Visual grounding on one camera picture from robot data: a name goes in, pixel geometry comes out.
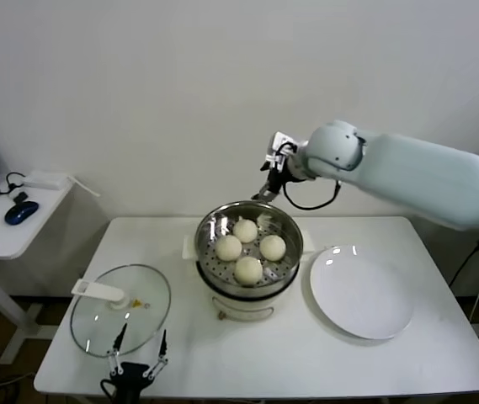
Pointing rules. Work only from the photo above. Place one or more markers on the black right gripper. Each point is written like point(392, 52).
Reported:
point(276, 180)

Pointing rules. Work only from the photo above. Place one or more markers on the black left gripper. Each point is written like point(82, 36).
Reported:
point(131, 376)

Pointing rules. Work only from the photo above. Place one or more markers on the white steamed baozi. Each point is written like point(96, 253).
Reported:
point(248, 270)
point(228, 247)
point(273, 247)
point(245, 230)

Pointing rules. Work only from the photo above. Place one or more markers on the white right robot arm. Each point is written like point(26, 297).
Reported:
point(411, 168)

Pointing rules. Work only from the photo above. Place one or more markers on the stainless steel steamer basket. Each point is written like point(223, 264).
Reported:
point(209, 227)

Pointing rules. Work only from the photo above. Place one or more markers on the white electric cooking pot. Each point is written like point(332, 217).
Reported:
point(243, 309)

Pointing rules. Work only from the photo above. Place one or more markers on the white round plate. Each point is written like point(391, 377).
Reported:
point(361, 290)

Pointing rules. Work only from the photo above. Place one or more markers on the blue black computer mouse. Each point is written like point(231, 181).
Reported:
point(22, 212)

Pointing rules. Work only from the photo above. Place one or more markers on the small black usb dongle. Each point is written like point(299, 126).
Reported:
point(21, 197)

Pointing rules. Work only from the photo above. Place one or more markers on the white rectangular device box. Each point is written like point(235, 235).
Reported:
point(45, 179)

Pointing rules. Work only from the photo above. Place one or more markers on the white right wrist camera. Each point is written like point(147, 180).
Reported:
point(279, 143)

